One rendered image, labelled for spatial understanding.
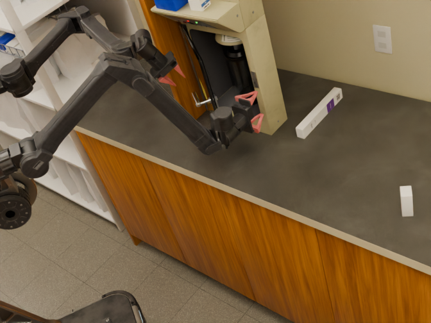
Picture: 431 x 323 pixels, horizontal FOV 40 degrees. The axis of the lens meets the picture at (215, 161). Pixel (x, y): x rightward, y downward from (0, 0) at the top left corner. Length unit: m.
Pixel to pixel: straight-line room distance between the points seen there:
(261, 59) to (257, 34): 0.10
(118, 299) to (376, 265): 1.36
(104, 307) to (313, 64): 1.47
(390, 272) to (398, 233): 0.16
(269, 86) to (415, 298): 0.89
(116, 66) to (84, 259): 2.05
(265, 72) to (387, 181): 0.58
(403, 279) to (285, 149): 0.64
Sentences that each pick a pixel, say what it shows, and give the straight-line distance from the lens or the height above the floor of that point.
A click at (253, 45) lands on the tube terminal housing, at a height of 1.34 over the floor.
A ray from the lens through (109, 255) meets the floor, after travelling 3.44.
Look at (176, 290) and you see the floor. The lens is 3.11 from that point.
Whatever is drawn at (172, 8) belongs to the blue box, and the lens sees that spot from 2.05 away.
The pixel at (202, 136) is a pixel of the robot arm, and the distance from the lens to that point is 1.84.
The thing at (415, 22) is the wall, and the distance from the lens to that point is 2.22.
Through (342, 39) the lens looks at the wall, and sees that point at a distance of 2.41.
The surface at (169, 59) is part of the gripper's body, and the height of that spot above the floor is 1.39.
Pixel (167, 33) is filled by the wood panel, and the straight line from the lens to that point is 2.28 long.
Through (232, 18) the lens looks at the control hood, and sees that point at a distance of 1.97.
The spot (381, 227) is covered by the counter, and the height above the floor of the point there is 0.94.
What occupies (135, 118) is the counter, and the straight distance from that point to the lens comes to 2.64.
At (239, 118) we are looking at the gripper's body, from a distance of 1.93.
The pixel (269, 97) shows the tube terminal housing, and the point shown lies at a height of 1.10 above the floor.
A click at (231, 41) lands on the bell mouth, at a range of 2.15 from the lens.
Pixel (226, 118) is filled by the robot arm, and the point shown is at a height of 1.29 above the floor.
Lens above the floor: 2.35
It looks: 39 degrees down
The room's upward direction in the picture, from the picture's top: 19 degrees counter-clockwise
